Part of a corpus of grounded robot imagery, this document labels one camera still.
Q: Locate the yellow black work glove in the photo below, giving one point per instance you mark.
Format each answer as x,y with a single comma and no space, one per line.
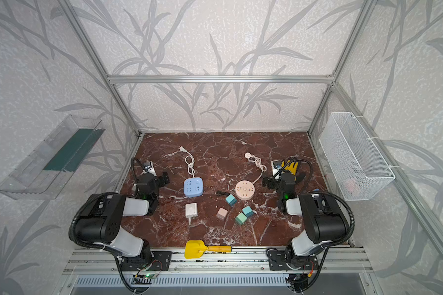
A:
292,166

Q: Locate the teal charger plug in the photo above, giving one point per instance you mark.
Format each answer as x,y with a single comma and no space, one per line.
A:
247,211
231,200

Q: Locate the green charger plug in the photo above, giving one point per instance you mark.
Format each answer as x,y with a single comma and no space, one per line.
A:
241,219

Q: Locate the yellow toy shovel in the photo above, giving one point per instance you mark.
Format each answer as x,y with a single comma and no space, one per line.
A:
194,249

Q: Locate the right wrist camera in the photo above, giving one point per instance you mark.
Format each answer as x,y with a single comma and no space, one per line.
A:
276,166

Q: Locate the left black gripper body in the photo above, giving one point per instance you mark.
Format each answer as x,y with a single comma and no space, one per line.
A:
159,183

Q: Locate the aluminium front rail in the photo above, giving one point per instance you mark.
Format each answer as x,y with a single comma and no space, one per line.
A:
243,260

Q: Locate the pink charger plug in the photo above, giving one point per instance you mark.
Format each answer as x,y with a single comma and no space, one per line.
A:
222,214

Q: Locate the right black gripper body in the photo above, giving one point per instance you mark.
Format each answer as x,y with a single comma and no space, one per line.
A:
274,185

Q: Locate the white wire basket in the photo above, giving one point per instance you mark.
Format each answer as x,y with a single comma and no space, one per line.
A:
358,166

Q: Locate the clear plastic wall shelf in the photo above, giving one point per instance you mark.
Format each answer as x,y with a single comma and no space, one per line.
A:
46,171

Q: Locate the pink round power strip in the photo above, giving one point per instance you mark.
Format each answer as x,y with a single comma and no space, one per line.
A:
245,190

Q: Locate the blue square power strip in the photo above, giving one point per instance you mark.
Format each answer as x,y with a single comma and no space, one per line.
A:
193,187

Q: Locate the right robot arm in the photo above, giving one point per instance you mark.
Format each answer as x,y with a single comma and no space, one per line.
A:
327,219

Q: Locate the white charger plug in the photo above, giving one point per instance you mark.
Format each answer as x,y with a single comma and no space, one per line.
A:
191,211

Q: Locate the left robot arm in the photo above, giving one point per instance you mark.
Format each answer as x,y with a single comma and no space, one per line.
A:
97,225

